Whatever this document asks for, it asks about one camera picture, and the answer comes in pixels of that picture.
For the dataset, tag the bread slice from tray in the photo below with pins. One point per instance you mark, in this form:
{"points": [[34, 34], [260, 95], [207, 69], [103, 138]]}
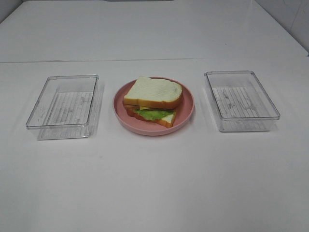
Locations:
{"points": [[162, 122]]}

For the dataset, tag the pink round plate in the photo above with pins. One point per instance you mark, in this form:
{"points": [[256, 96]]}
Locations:
{"points": [[184, 113]]}

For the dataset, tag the clear left plastic tray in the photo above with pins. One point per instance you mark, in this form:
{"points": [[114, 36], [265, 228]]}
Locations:
{"points": [[67, 108]]}

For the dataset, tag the yellow cheese slice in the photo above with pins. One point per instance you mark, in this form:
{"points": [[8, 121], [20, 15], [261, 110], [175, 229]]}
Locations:
{"points": [[145, 108]]}

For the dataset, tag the clear right plastic tray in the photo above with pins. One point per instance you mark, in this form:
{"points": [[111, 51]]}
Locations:
{"points": [[239, 102]]}

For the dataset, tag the green lettuce leaf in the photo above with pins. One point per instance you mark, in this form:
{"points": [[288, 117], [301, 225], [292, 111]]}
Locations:
{"points": [[153, 115]]}

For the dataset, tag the pink bacon strip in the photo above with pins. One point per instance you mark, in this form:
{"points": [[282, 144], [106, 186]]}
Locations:
{"points": [[131, 107]]}

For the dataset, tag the clear plastic tray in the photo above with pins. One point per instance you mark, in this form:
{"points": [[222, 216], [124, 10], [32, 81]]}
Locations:
{"points": [[67, 108], [239, 102]]}

